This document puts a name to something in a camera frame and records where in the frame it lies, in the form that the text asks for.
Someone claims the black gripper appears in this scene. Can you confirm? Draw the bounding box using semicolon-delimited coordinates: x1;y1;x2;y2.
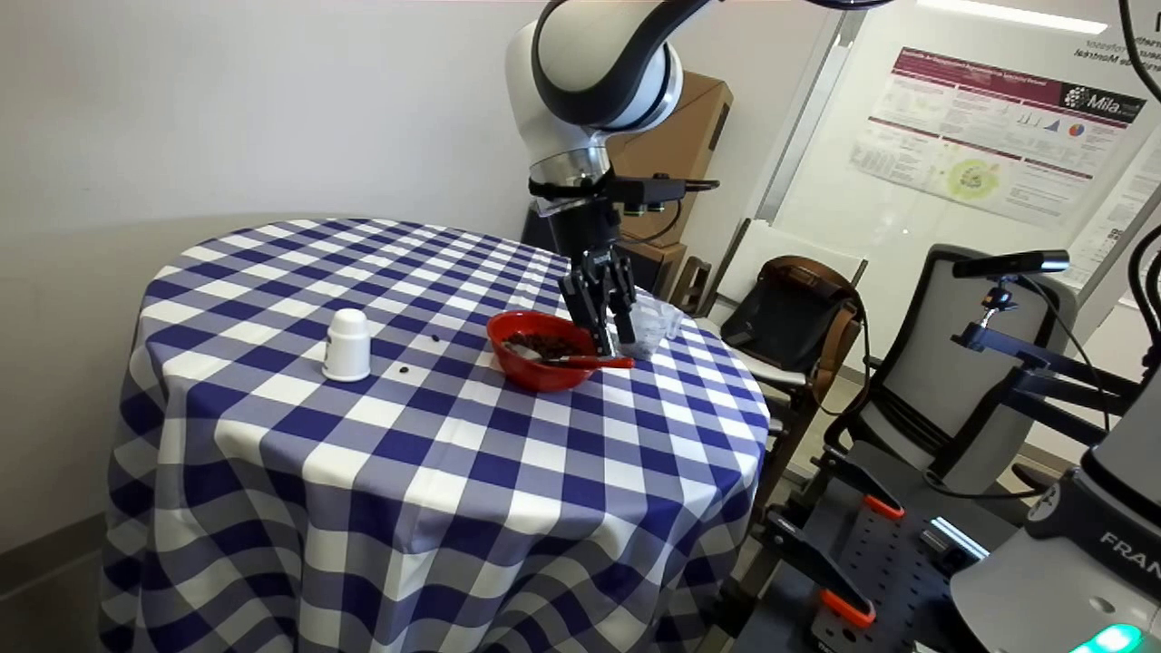
530;177;641;357

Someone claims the red handled spoon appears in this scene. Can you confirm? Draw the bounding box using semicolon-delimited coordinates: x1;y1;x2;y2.
513;341;639;373

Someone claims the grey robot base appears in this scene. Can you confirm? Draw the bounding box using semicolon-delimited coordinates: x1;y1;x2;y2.
948;365;1161;653

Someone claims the clear plastic measuring jug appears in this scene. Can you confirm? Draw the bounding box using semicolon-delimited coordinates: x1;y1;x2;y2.
629;290;685;358

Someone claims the red plastic bowl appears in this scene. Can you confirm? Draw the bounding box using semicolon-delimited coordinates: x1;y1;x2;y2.
484;308;610;396

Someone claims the black bag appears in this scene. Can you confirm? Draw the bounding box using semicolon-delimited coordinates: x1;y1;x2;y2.
717;258;859;365

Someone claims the large flat cardboard box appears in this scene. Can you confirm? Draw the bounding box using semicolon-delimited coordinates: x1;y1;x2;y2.
602;70;738;252

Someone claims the brown wooden chair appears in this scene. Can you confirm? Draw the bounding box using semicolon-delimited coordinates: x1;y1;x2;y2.
694;252;870;512

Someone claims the blue white checkered tablecloth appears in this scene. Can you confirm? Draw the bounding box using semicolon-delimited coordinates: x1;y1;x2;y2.
98;213;778;653

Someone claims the small white cup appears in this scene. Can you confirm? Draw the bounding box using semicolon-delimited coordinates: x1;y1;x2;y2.
319;306;376;388

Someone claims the grey mesh office chair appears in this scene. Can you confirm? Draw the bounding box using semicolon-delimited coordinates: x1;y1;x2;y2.
824;244;1081;501

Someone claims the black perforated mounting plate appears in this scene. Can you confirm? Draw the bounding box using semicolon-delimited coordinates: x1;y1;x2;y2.
738;474;1010;653

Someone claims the small wooden frame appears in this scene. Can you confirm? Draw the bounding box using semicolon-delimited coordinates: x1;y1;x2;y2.
668;252;717;321

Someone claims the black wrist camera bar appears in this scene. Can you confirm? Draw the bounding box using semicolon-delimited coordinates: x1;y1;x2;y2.
602;174;723;209

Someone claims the orange handled black clamp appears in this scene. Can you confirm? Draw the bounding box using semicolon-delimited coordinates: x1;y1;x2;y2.
819;451;910;527
758;504;881;635

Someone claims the black stereo camera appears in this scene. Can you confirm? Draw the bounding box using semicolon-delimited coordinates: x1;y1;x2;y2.
951;248;1074;284

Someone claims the blue black articulated mount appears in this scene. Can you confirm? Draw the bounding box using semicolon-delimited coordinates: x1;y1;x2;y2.
954;278;1147;485

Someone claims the printed wall poster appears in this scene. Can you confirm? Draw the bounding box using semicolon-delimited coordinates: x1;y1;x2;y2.
849;42;1153;232

